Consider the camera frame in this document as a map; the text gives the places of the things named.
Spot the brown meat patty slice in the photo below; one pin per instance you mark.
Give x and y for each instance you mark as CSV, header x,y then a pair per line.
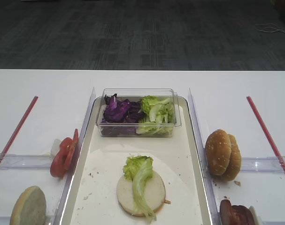
x,y
226,212

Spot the bottom bun half on tray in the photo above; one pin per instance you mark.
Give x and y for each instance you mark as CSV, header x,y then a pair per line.
x,y
154,194

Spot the sesame bun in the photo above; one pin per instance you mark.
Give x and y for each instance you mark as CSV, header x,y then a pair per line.
x,y
218,152
234,165

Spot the right upper clear cross rail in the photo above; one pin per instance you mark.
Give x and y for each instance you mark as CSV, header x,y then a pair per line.
x,y
263,164

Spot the clear cross rail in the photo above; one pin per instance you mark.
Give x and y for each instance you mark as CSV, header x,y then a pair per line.
x,y
13,161
263,164

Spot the lettuce leaf on bun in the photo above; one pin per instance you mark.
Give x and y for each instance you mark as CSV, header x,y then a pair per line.
x,y
139,169

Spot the right red strip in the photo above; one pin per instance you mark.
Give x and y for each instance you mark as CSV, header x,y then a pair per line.
x,y
267,133

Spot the remaining meat patties stack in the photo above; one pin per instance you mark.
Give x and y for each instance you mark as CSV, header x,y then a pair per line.
x,y
241,215

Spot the left clear cross rail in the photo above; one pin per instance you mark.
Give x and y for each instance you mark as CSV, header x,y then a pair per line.
x,y
13,161

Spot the bun half at left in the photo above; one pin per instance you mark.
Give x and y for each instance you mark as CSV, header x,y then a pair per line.
x,y
30,208

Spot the white metal tray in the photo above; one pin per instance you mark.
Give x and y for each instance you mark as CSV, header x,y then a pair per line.
x,y
92,198

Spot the rear tomato slice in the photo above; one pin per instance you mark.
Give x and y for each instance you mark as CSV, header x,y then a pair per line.
x,y
71,150

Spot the red strip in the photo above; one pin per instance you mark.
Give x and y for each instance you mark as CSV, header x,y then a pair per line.
x,y
267,133
17,129

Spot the left red strip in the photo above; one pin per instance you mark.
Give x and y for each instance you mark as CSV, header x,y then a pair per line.
x,y
17,129

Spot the white tomato pusher block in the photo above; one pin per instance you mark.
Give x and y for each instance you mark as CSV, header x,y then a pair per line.
x,y
55,147

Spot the purple cabbage shreds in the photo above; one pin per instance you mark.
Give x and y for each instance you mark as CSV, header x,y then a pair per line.
x,y
121,112

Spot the left clear acrylic divider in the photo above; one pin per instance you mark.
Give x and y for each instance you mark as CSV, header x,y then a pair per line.
x,y
82,131

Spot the front sesame bun top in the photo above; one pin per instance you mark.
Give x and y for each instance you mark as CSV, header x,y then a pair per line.
x,y
218,152

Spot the green lettuce pieces in container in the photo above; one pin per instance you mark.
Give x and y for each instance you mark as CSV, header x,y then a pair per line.
x,y
159,116

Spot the rear sesame bun top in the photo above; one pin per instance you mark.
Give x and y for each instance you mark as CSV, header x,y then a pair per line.
x,y
234,165

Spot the clear plastic salad container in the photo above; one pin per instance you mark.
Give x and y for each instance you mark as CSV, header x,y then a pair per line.
x,y
136,95

